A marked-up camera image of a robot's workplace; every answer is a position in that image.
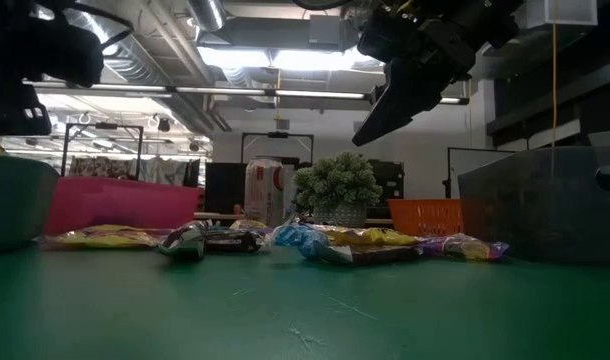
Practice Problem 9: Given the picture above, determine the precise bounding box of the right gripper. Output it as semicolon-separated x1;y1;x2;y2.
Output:
352;0;486;147

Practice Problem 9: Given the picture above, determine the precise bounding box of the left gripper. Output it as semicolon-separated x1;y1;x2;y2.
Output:
0;0;106;136

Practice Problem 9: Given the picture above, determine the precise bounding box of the blue lollipop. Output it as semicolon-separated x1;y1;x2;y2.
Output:
271;223;332;260

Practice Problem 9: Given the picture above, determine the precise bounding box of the brown Hershey's chocolate bar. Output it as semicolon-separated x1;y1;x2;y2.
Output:
203;228;266;254
158;219;210;261
315;243;429;267

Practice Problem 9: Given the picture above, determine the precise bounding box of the purple candy packet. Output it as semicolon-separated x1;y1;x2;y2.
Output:
417;232;511;263

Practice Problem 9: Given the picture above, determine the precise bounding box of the black cabinet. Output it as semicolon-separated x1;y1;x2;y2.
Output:
367;159;406;220

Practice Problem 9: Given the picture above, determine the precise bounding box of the teal plastic bin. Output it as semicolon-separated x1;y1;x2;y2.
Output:
0;153;61;252

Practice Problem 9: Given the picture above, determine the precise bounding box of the patterned hanging cloth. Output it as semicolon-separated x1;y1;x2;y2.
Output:
67;155;202;187

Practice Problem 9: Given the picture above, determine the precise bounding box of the grey ceiling box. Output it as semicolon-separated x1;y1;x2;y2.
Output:
308;14;343;47

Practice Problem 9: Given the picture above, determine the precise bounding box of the whiteboard on black stand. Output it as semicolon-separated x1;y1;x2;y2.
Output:
443;146;517;200

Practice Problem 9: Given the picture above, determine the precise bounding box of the artificial plant in pot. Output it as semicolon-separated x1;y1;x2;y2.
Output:
292;152;385;229

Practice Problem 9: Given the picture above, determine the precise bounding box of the orange plastic basket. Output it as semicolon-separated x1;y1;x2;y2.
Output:
387;198;465;238

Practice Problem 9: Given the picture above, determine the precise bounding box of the red plastic bin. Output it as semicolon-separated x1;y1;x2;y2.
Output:
43;175;205;236

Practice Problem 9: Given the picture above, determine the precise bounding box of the silver soda can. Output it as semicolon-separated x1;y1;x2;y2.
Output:
243;157;286;229

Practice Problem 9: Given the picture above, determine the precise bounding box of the grey translucent plastic bin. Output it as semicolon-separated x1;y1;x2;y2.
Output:
457;144;610;265

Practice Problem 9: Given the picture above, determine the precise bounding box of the long ceiling light strip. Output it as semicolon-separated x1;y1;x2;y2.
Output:
22;79;470;106

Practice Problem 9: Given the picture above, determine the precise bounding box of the black monitor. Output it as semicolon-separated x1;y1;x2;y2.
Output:
204;162;249;214

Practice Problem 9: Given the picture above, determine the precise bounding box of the green table mat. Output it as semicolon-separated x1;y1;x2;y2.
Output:
0;244;610;360

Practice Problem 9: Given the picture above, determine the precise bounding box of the black frame stand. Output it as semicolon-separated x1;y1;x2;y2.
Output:
62;122;145;177
240;131;315;165

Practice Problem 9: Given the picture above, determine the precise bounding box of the silver ceiling duct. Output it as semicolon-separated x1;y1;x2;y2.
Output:
187;0;227;32

